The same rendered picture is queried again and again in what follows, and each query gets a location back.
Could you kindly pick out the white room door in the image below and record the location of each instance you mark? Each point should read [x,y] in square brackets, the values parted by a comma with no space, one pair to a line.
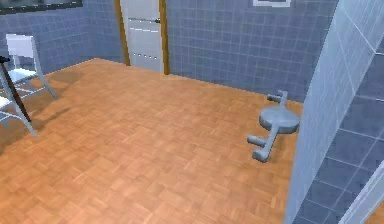
[144,33]

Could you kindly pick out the black table leg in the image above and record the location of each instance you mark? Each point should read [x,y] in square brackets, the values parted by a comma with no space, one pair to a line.
[15,93]

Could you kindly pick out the white folding chair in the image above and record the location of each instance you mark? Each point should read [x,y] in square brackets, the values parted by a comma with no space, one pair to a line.
[6,103]
[22,56]

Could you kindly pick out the white framed wall picture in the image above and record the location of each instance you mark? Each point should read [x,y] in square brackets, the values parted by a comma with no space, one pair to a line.
[271,3]

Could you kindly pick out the dark framed wall picture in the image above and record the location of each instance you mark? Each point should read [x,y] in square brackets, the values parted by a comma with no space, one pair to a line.
[36,4]

